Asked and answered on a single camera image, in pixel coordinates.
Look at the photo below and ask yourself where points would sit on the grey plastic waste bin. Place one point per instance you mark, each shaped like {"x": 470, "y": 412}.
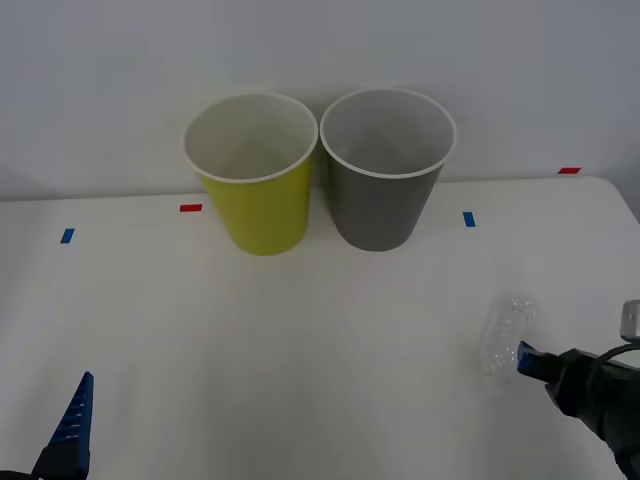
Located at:
{"x": 375, "y": 215}

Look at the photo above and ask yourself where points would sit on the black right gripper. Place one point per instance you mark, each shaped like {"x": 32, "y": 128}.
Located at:
{"x": 585, "y": 385}

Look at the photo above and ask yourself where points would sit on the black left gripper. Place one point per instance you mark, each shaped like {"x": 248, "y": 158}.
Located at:
{"x": 12, "y": 476}

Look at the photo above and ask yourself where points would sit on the clear plastic bottle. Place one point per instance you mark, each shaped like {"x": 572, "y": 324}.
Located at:
{"x": 505, "y": 330}

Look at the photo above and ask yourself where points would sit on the yellow-green plastic waste bin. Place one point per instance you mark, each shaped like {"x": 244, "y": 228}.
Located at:
{"x": 260, "y": 220}

